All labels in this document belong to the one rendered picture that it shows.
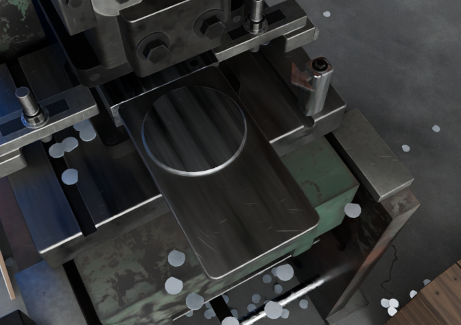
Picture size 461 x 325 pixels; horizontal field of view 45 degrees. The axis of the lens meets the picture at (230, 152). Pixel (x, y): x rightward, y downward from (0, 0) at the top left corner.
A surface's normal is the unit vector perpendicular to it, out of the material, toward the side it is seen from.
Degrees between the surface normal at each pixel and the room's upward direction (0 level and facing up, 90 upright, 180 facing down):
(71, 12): 90
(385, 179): 0
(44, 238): 0
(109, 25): 90
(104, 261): 0
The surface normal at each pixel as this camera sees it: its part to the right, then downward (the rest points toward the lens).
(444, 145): 0.01, -0.50
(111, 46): 0.48, 0.76
